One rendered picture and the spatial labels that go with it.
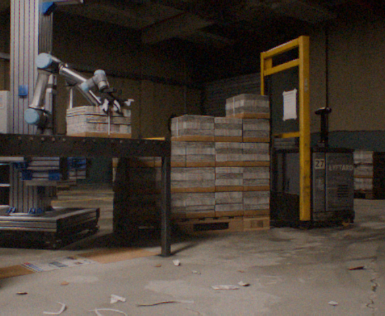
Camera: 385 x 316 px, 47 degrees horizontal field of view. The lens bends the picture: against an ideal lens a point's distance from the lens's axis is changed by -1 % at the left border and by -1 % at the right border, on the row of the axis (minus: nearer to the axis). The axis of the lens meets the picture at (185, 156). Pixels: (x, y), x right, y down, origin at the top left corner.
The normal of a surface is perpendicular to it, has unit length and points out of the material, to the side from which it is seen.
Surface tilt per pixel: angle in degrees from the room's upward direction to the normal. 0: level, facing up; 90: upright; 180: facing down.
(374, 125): 90
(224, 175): 90
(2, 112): 90
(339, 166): 90
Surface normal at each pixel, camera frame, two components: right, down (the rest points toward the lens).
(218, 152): 0.37, -0.02
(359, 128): -0.75, -0.01
